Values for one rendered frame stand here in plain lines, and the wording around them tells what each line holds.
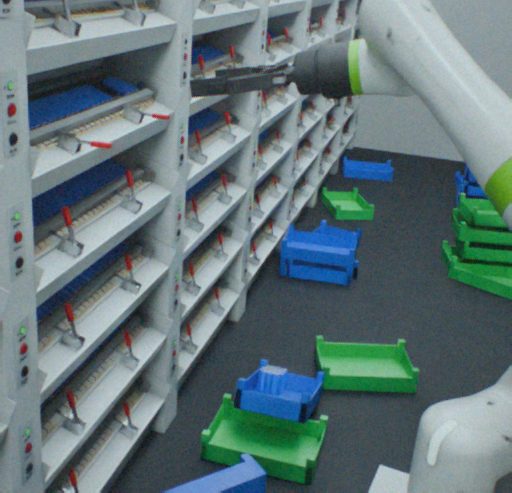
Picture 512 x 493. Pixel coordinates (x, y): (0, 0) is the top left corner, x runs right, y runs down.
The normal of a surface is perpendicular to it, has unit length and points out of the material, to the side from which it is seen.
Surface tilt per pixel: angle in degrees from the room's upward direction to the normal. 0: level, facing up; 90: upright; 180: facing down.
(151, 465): 0
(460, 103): 70
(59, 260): 20
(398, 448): 0
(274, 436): 0
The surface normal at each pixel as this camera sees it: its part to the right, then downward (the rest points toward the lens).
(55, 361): 0.40, -0.81
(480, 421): 0.17, -0.86
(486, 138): -0.67, -0.15
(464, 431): -0.02, -0.79
